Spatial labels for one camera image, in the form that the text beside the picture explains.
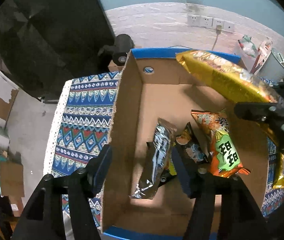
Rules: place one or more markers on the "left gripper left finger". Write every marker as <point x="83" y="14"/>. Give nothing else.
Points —
<point x="98" y="169"/>

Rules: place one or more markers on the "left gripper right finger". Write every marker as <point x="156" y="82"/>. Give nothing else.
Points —
<point x="190" y="175"/>

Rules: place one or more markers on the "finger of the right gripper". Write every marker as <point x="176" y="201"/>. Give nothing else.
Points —
<point x="268" y="114"/>

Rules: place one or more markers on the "black barcode snack pack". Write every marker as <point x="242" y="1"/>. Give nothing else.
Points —
<point x="191" y="146"/>

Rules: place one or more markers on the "small dark yellow snack pack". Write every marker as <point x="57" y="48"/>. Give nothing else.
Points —
<point x="169" y="171"/>

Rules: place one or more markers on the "orange green chip bag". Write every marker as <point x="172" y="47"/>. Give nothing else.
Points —
<point x="225" y="160"/>

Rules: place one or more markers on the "silver foil snack pack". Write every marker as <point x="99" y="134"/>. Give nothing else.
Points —
<point x="157" y="160"/>

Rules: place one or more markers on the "long gold biscuit pack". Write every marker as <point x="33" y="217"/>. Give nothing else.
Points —
<point x="231" y="81"/>

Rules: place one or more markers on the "yellow cracker sleeve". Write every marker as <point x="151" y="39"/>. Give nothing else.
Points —
<point x="278" y="182"/>

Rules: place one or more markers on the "blue patterned tablecloth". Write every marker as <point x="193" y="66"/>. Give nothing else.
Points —
<point x="123" y="109"/>

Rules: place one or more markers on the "light blue waste bin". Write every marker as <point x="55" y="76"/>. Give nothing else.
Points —
<point x="273" y="68"/>

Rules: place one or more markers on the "red white paper bag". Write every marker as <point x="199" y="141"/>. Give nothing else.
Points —
<point x="248" y="52"/>

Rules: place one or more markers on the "flattened cardboard packaging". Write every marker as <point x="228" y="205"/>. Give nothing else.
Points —
<point x="264" y="51"/>

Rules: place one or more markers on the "cardboard pile on floor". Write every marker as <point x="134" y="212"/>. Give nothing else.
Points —
<point x="12" y="184"/>

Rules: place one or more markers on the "small wooden block stand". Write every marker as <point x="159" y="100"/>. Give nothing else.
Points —
<point x="113" y="67"/>

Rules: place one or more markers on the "black fabric backdrop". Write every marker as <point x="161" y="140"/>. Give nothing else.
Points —
<point x="44" y="43"/>

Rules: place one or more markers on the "white wall socket row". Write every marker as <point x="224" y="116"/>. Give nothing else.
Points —
<point x="210" y="23"/>

